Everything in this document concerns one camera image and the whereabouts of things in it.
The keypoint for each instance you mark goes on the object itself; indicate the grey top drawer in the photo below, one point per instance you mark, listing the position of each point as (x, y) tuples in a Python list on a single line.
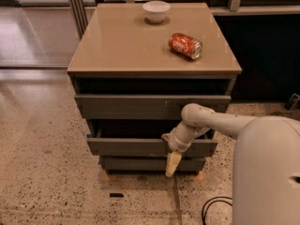
[(139, 107)]

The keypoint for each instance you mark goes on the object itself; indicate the dark object on floor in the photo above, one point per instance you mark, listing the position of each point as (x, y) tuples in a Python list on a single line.
[(293, 102)]

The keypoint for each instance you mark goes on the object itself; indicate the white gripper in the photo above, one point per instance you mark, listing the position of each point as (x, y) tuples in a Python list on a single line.
[(179, 145)]

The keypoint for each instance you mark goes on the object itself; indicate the red soda can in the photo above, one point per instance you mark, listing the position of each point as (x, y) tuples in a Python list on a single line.
[(186, 45)]

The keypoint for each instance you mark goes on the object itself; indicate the grey bottom drawer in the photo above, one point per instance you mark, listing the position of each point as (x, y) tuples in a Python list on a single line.
[(158, 164)]

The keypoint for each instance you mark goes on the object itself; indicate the white ceramic bowl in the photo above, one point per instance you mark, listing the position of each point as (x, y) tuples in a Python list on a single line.
[(156, 11)]

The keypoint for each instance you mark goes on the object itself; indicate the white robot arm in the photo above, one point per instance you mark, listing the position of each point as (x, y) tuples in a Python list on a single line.
[(266, 162)]

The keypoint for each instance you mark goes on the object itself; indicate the grey drawer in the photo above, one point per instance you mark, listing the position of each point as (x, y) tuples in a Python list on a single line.
[(158, 164), (139, 107), (131, 138)]

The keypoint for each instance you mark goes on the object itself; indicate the grey drawer cabinet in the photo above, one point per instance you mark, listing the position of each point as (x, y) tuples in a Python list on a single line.
[(122, 53)]

